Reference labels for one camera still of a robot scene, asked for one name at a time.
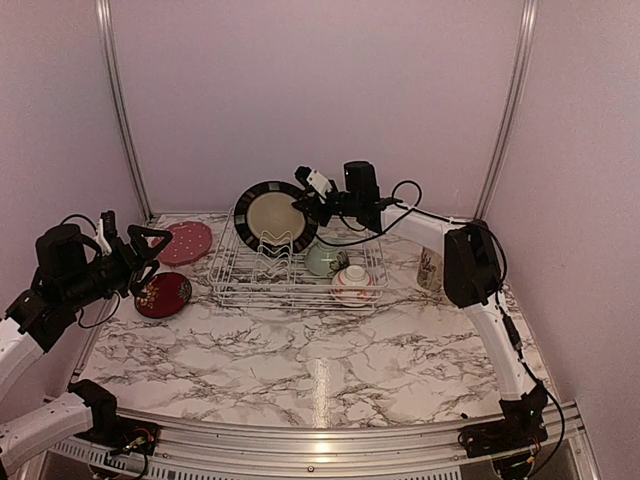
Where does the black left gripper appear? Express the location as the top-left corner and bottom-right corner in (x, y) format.
(61, 224), (172, 312)

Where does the red floral plate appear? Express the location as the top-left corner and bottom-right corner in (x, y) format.
(134, 272), (192, 319)

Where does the black striped large plate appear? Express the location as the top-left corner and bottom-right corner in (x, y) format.
(233, 180), (318, 254)

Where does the pink dotted scalloped plate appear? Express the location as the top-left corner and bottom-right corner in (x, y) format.
(159, 221), (213, 267)

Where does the light green floral bowl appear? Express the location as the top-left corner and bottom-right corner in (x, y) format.
(305, 243), (350, 278)

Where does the tall seashell ceramic mug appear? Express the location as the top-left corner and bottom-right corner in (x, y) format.
(416, 247), (444, 292)

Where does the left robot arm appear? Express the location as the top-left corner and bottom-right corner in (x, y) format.
(1, 217), (173, 479)

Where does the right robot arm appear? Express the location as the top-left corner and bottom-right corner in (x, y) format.
(294, 161), (549, 448)

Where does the white red patterned bowl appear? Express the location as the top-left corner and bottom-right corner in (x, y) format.
(330, 265), (374, 308)

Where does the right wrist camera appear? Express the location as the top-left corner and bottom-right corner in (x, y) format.
(294, 166), (335, 198)

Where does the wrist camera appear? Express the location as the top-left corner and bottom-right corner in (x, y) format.
(94, 210), (117, 255)
(294, 166), (335, 198)

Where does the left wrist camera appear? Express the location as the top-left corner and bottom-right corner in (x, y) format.
(94, 210), (117, 255)

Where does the white wire dish rack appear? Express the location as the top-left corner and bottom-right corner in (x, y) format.
(208, 213), (389, 310)

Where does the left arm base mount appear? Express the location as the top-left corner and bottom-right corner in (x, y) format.
(67, 380), (159, 457)

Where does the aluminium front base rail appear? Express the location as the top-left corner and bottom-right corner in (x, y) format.
(29, 407), (604, 480)

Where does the left aluminium frame post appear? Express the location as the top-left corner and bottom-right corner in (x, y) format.
(95, 0), (154, 222)

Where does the aluminium frame post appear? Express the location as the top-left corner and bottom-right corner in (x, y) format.
(474, 0), (539, 218)
(95, 0), (154, 222)

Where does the right aluminium frame post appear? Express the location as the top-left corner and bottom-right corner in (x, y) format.
(474, 0), (539, 218)

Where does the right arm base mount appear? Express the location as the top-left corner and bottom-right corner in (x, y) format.
(458, 385), (549, 458)

